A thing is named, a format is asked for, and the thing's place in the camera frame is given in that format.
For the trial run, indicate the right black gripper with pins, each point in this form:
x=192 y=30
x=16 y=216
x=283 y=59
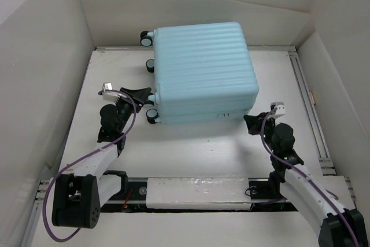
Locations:
x=253 y=122

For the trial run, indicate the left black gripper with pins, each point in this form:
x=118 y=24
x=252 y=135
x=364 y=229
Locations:
x=140 y=96

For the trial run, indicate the light blue suitcase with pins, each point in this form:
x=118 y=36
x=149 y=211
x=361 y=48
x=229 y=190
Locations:
x=202 y=72

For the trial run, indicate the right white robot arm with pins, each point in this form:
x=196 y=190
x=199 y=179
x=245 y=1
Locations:
x=332 y=222

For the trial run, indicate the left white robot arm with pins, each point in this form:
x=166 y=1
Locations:
x=85 y=187

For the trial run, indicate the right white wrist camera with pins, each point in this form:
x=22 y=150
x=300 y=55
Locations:
x=278 y=110

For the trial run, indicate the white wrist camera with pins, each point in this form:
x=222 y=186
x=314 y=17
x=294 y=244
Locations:
x=278 y=110
x=109 y=94

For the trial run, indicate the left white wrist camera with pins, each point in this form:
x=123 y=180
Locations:
x=109 y=94

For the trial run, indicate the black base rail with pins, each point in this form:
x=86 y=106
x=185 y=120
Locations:
x=177 y=195

